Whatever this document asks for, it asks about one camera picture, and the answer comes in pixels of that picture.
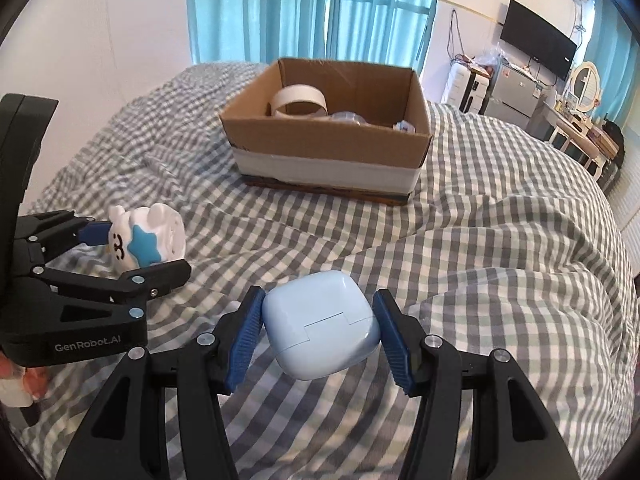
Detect grey checked bed sheet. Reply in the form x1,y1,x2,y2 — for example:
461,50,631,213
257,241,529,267
15,62,638,480

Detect clear plastic bags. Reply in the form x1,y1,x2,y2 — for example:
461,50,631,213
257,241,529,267
472,45,503,73

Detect white oval vanity mirror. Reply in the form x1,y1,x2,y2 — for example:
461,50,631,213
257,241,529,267
567,61,601,113

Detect white tape roll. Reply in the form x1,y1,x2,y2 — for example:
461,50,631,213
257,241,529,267
270,85,328,118

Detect grey small fridge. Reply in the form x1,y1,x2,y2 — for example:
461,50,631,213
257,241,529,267
480,55,547,133

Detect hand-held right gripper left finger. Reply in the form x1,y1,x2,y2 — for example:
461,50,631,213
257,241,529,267
55,285,267,480

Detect white suitcase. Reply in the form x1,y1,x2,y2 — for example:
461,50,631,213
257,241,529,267
442,62,493,116

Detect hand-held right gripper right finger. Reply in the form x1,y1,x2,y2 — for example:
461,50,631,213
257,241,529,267
372,288,581,480

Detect narrow teal curtain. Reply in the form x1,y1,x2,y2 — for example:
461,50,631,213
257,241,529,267
582,0,632,126

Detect light blue earbuds case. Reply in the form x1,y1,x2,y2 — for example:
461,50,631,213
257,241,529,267
261,270,382,380

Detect teal window curtain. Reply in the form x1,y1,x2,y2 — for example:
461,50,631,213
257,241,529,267
186,0,341,67
327,0,441,77

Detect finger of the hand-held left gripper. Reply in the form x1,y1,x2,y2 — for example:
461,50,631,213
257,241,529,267
15,209,110,262
31,259,192,322

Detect black wall television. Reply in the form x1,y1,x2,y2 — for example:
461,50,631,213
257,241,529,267
500,0,577,81

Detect white louvered wardrobe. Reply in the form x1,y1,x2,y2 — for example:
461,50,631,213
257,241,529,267
607,160,640,286

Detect cardboard box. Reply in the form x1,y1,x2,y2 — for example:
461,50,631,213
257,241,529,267
218,57,433,207

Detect white dressing table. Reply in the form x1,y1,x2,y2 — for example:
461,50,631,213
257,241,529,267
542,105,618,178

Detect person's left hand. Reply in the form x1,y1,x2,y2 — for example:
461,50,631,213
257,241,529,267
0,355,49,408

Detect black bag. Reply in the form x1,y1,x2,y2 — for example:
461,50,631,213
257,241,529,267
602,120,626,168

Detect white bear figurine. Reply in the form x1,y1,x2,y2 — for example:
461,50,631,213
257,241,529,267
107,203,187,267

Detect hanging wall cable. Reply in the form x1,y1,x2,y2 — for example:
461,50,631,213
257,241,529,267
449,8,463,63

